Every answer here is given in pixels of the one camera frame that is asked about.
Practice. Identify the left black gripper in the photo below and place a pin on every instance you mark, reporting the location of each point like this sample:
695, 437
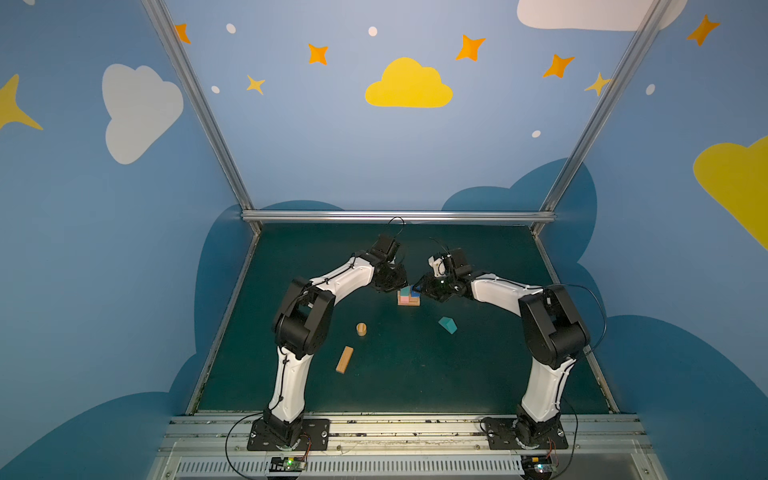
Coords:
393, 278

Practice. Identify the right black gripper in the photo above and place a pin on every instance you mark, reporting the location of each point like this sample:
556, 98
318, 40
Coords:
433, 286

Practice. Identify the long natural wood block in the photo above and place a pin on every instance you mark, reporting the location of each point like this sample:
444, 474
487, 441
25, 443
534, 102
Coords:
344, 360

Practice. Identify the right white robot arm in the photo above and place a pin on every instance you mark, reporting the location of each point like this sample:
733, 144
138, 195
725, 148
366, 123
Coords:
554, 334

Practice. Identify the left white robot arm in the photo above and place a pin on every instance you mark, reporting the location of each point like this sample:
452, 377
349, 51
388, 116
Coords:
301, 327

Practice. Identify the teal house-shaped block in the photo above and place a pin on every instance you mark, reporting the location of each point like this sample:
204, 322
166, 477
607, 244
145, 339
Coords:
448, 324

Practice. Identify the right controller board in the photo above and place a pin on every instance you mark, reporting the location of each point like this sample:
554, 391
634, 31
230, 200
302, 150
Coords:
537, 468

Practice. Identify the controller board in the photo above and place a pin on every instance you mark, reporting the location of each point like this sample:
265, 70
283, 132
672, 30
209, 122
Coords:
288, 465
537, 468

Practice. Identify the left controller board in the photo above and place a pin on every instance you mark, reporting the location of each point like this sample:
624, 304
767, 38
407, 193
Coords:
288, 465

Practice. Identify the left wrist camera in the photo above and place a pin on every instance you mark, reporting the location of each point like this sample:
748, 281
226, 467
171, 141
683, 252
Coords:
385, 248

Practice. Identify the back aluminium frame rail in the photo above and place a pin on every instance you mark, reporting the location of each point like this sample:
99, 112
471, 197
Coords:
342, 216

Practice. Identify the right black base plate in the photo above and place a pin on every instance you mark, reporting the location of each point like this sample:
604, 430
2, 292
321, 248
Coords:
511, 433

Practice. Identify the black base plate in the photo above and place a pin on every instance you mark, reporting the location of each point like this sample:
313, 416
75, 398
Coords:
511, 433
301, 435

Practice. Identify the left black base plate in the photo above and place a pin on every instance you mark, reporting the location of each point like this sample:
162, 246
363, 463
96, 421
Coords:
301, 435

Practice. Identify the front aluminium rail bed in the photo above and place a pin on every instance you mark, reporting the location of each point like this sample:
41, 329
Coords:
405, 446

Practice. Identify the right aluminium frame post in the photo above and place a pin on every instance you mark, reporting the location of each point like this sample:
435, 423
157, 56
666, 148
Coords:
633, 56

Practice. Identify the aluminium frame post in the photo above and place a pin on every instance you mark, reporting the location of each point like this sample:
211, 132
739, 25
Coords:
161, 20
633, 56

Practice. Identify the left aluminium frame post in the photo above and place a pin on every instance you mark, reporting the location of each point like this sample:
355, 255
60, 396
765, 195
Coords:
161, 20

